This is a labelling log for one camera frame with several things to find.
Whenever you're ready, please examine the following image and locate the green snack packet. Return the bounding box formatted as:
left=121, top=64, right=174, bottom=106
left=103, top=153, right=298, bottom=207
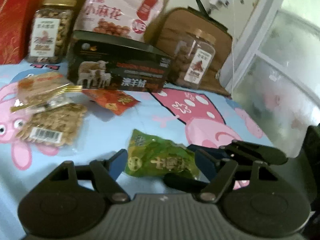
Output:
left=125, top=129, right=200, bottom=180

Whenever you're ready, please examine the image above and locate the red orange snack packet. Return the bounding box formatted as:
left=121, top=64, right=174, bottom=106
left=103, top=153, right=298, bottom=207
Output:
left=82, top=89, right=140, bottom=115

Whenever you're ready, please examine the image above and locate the cartoon pig bedsheet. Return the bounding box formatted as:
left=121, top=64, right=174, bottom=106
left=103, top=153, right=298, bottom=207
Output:
left=1, top=61, right=271, bottom=239

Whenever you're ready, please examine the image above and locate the frosted glass door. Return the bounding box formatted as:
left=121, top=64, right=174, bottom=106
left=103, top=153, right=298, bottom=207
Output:
left=219, top=0, right=319, bottom=158

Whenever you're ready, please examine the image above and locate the walnut jar gold lid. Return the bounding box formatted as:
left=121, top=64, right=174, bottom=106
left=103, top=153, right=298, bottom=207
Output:
left=168, top=27, right=216, bottom=89

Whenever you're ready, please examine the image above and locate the dark green sheep box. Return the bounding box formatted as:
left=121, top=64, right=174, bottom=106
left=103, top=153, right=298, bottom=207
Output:
left=67, top=30, right=171, bottom=92

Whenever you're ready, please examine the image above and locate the brown padded case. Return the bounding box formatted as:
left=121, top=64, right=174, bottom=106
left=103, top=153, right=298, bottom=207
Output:
left=144, top=8, right=233, bottom=97

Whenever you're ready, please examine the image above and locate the nut jar gold lid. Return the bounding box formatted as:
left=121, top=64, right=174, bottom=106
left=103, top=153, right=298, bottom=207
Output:
left=26, top=0, right=76, bottom=64

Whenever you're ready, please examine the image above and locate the pink white snack bag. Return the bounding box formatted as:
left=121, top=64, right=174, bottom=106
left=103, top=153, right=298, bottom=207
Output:
left=73, top=0, right=164, bottom=42

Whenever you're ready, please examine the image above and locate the red gift box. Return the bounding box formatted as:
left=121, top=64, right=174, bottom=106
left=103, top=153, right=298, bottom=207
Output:
left=0, top=0, right=41, bottom=64

